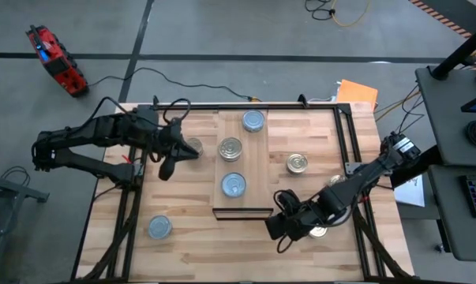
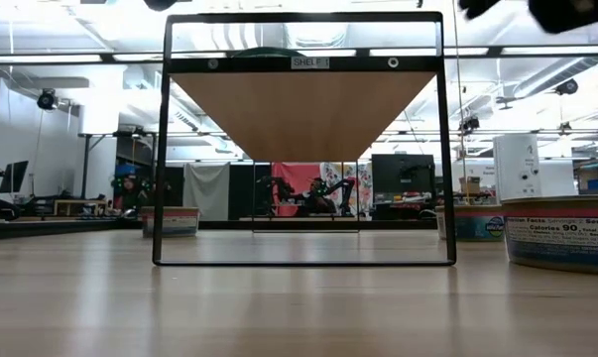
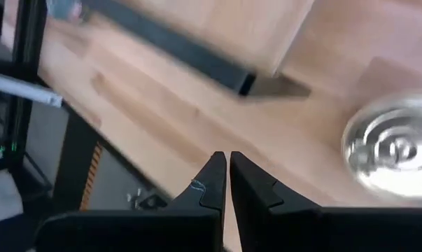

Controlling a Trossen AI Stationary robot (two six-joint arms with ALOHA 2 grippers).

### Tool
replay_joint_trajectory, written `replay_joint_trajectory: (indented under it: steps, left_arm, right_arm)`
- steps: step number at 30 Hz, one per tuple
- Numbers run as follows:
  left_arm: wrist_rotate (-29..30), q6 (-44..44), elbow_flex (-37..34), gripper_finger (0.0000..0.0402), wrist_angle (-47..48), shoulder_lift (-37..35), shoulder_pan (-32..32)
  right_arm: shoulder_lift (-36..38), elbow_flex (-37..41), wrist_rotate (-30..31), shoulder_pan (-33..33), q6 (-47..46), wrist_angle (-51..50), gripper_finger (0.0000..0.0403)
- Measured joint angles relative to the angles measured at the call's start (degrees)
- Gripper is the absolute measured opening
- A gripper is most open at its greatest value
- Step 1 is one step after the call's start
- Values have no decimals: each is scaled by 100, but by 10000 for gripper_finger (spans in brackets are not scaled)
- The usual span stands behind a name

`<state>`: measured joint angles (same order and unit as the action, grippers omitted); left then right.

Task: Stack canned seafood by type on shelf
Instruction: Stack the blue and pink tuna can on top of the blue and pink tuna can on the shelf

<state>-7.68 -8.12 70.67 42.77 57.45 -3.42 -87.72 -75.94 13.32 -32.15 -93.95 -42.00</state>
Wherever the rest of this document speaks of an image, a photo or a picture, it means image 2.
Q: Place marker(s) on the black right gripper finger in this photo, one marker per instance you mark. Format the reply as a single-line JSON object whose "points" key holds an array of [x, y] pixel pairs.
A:
{"points": [[477, 7]]}

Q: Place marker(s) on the gold-lid tuna can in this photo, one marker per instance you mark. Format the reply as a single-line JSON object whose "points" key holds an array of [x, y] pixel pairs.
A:
{"points": [[179, 223], [477, 225]]}

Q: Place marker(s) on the gold pull-tab lid can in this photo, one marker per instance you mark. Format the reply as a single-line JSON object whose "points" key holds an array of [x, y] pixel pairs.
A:
{"points": [[561, 238]]}

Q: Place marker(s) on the black background robot arm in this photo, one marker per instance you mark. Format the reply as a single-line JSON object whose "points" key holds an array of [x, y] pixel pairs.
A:
{"points": [[335, 191], [274, 191]]}

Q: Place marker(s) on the white shelf label sticker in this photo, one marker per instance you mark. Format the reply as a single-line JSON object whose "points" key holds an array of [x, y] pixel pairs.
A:
{"points": [[310, 63]]}

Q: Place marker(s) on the ceiling strip light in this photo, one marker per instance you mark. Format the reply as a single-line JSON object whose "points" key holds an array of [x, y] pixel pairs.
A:
{"points": [[45, 58], [140, 56], [556, 50], [467, 51]]}

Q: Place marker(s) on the white box-shaped appliance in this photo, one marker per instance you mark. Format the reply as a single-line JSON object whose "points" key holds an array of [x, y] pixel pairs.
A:
{"points": [[516, 166]]}

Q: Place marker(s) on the blue storage bin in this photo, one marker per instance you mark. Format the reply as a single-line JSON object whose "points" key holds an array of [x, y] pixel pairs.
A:
{"points": [[596, 184]]}

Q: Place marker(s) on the brown cardboard box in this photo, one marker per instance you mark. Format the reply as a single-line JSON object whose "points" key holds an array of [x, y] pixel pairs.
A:
{"points": [[471, 184]]}

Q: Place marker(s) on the large black screen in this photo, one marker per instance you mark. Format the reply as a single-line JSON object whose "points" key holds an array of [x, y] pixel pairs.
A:
{"points": [[402, 173]]}

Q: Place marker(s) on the person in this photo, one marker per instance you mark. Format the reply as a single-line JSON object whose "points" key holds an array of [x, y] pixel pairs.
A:
{"points": [[128, 193]]}

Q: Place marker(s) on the grey hanging cloth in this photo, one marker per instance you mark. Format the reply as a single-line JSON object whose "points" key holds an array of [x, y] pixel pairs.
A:
{"points": [[206, 191]]}

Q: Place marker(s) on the floral hanging cloth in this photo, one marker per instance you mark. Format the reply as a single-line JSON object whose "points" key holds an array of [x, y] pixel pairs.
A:
{"points": [[363, 178]]}

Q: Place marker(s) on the red hanging cloth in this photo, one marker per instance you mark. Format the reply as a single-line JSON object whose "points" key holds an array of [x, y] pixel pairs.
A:
{"points": [[294, 173]]}

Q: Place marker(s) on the black computer monitor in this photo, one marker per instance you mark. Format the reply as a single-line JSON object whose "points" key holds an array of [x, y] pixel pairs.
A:
{"points": [[13, 176]]}

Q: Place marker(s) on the black ceiling-mounted camera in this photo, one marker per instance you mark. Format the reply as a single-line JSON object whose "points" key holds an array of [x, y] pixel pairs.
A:
{"points": [[567, 86], [47, 99], [469, 124]]}

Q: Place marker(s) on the black metal post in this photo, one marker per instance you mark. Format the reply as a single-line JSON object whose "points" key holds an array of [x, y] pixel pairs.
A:
{"points": [[86, 163]]}

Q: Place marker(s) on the wooden shelf with black frame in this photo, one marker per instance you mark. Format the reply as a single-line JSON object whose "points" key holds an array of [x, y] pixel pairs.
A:
{"points": [[303, 114]]}

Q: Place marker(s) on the black aluminium rig frame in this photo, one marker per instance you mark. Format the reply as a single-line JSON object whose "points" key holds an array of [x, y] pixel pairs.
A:
{"points": [[55, 229]]}

